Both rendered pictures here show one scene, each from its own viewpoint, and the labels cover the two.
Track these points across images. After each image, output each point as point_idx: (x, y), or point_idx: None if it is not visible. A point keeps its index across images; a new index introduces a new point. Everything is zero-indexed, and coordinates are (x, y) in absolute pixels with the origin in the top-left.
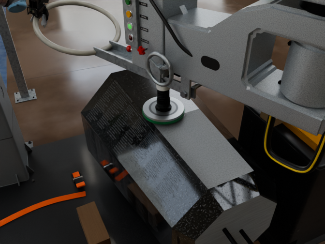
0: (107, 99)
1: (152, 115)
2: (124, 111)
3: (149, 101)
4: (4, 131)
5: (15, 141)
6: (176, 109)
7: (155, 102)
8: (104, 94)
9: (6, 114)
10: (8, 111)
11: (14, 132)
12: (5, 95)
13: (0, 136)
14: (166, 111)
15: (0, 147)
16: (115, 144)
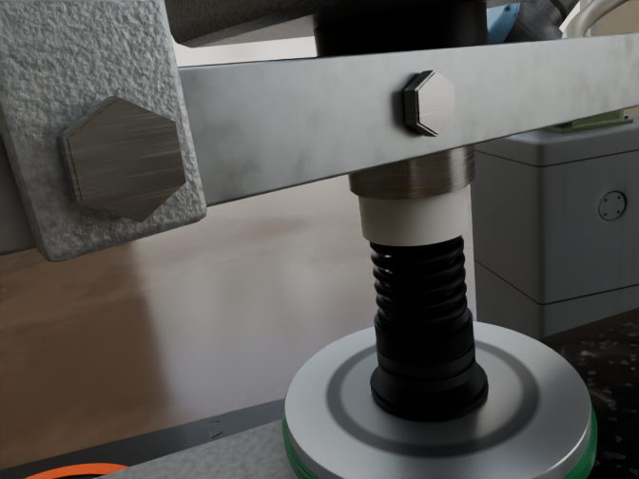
0: None
1: (340, 349)
2: None
3: (487, 333)
4: (532, 279)
5: (553, 324)
6: (396, 449)
7: (486, 354)
8: None
9: (560, 249)
10: (604, 260)
11: (574, 309)
12: (635, 227)
13: (525, 285)
14: (372, 392)
15: (521, 310)
16: None
